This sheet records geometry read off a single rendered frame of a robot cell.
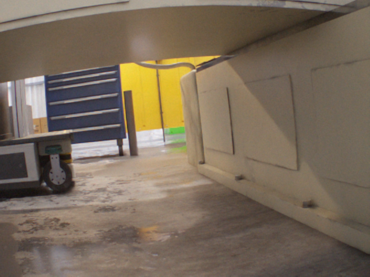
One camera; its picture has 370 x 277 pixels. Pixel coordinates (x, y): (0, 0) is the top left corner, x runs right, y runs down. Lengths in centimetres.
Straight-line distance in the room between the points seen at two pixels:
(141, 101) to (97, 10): 410
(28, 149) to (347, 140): 161
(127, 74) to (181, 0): 408
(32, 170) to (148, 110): 303
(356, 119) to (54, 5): 74
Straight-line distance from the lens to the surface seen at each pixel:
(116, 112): 374
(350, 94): 95
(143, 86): 493
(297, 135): 124
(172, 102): 497
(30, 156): 209
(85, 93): 376
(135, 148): 372
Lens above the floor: 38
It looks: 2 degrees down
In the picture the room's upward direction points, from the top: 6 degrees counter-clockwise
